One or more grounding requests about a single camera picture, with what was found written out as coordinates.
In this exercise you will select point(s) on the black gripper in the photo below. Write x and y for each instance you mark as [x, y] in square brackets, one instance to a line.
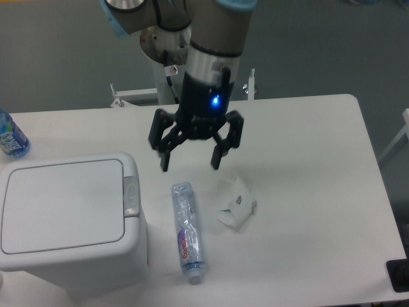
[202, 112]

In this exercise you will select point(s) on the white plastic trash can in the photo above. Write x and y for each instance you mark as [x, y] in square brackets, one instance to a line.
[76, 222]

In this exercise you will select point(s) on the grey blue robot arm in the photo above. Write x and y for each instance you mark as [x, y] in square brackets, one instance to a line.
[199, 45]

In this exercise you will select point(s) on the crumpled white paper wrapper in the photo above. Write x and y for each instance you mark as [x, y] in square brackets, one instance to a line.
[242, 204]

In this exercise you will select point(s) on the clear empty plastic bottle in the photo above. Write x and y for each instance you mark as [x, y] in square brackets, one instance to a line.
[188, 232]

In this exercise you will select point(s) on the blue labelled water bottle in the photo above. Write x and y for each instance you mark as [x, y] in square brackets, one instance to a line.
[14, 143]

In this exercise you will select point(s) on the black clamp on table edge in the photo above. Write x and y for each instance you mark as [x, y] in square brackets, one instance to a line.
[398, 274]

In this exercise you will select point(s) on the white frame at right edge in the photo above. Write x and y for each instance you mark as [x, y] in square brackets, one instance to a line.
[398, 142]

